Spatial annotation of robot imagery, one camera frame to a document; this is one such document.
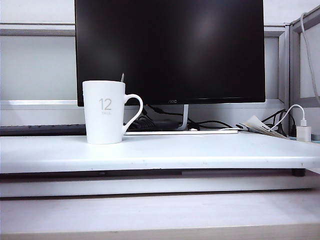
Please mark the metal spoon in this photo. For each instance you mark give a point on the metal spoon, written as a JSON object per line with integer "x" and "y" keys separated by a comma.
{"x": 122, "y": 77}

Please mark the white mug with 12 print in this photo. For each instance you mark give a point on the white mug with 12 print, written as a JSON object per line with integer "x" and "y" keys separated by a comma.
{"x": 102, "y": 125}

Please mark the black power adapter brick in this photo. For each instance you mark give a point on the black power adapter brick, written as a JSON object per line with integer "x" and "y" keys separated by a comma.
{"x": 162, "y": 123}

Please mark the silver monitor stand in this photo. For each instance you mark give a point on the silver monitor stand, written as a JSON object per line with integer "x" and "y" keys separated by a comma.
{"x": 185, "y": 117}

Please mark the white riser board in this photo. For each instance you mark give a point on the white riser board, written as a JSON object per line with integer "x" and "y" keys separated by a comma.
{"x": 175, "y": 150}

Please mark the white lower board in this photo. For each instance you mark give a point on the white lower board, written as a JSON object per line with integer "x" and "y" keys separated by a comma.
{"x": 150, "y": 186}

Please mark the black AOC monitor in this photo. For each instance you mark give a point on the black AOC monitor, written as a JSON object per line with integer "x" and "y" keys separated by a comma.
{"x": 175, "y": 50}

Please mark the folded paper booklet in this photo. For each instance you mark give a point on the folded paper booklet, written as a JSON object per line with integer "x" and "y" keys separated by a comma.
{"x": 260, "y": 126}

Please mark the black keyboard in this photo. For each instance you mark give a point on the black keyboard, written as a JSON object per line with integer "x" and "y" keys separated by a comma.
{"x": 37, "y": 130}

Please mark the grey back partition panel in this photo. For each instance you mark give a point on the grey back partition panel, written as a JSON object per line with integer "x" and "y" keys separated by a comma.
{"x": 37, "y": 67}

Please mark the white USB charger block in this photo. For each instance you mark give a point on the white USB charger block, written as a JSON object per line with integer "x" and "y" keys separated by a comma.
{"x": 303, "y": 133}

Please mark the black rubber foot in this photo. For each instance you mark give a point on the black rubber foot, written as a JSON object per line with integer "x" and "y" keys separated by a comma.
{"x": 298, "y": 173}

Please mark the grey side partition frame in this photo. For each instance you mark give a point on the grey side partition frame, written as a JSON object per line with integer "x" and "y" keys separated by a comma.
{"x": 292, "y": 65}

